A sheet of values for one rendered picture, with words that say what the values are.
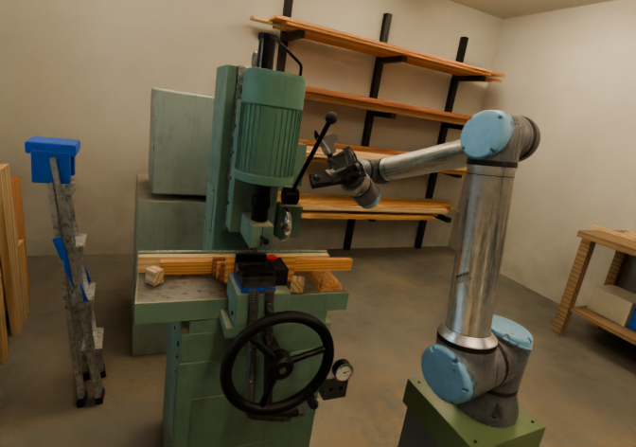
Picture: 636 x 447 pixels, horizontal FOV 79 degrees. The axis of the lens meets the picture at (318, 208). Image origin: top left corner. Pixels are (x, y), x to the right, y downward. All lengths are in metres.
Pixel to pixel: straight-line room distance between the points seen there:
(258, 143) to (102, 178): 2.56
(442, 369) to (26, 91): 3.19
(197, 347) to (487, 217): 0.82
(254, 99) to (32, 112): 2.59
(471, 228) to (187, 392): 0.88
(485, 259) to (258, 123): 0.67
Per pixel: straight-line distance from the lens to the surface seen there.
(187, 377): 1.21
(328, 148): 1.20
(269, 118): 1.07
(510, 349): 1.23
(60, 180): 1.75
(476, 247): 1.02
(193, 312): 1.10
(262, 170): 1.08
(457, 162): 1.23
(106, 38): 3.46
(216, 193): 1.34
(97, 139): 3.48
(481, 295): 1.05
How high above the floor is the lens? 1.42
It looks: 14 degrees down
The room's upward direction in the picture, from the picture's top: 9 degrees clockwise
